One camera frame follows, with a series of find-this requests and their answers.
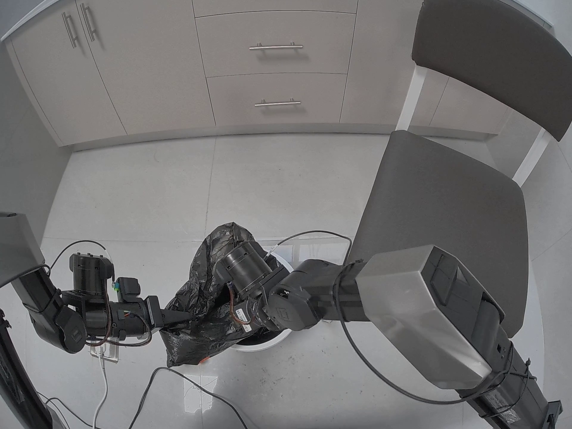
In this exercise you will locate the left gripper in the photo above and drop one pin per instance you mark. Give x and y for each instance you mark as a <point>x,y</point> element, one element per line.
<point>132,320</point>

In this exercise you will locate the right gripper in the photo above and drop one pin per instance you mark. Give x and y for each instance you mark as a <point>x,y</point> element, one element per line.
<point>254,315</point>

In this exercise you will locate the black plastic bag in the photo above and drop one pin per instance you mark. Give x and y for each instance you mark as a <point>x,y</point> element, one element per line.
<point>201,284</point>

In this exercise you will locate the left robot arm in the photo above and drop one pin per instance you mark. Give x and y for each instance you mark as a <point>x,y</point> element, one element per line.
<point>40,302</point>

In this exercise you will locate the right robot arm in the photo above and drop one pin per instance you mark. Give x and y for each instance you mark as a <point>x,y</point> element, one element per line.
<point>415,311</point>

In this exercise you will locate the white trash bin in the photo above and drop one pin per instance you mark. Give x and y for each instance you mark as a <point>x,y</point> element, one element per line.
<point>268,344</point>

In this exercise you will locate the grey chair with white legs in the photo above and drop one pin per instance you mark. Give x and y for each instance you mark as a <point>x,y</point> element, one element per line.
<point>447,203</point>

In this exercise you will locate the beige cabinet with drawers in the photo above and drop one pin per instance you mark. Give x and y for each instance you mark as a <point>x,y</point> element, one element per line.
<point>147,60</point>

